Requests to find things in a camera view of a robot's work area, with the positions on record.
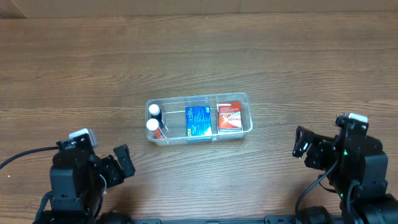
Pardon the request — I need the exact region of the clear plastic container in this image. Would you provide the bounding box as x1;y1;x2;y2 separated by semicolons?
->
145;92;253;146

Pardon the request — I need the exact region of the orange bottle white cap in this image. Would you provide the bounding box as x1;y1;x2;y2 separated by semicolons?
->
146;118;166;139

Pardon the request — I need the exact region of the blue lozenge box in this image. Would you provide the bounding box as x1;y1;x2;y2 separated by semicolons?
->
185;106;212;137

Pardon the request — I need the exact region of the black bottle white cap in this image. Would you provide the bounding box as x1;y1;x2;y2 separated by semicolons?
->
148;104;162;123

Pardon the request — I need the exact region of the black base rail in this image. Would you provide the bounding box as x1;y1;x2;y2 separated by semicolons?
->
96;212;300;224

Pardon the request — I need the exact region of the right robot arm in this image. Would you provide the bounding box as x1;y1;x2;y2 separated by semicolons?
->
292;124;397;223

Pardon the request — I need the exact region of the red caplet box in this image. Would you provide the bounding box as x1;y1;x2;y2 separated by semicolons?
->
217;101;242;132

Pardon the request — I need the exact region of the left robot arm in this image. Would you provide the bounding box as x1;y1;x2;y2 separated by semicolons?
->
34;144;136;223

